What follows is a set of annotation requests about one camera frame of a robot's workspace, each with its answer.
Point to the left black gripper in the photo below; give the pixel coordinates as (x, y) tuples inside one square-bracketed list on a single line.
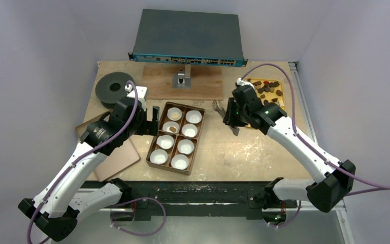
[(149, 127)]

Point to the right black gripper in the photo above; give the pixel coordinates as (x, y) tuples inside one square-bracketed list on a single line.
[(232, 114)]

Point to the metal tweezers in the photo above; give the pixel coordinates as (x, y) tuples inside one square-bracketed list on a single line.
[(218, 107)]

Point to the brown chocolate box tray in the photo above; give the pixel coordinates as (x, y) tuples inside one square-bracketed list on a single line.
[(177, 137)]

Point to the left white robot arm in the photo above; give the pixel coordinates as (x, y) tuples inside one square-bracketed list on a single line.
[(55, 211)]

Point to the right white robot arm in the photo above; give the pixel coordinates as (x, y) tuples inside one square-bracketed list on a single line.
[(331, 180)]

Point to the white paper cup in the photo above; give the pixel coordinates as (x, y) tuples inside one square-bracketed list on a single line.
[(159, 156), (165, 142), (193, 116), (189, 130), (172, 110), (168, 124), (185, 146), (180, 162)]

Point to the yellow plastic tray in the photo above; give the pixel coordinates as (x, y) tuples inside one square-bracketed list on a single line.
[(272, 93)]

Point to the wooden board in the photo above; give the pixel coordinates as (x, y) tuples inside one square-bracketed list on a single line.
[(206, 83)]

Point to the black filament spool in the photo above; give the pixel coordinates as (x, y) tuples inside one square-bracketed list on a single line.
[(111, 88)]

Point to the brown box lid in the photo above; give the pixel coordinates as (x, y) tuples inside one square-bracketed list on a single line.
[(121, 158)]

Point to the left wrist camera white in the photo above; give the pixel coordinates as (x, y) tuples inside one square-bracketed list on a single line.
[(141, 92)]

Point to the metal switch stand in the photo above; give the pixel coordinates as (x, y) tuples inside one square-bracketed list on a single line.
[(182, 79)]

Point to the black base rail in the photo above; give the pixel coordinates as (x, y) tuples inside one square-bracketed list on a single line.
[(249, 199)]

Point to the blue network switch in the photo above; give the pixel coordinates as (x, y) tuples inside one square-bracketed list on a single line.
[(189, 38)]

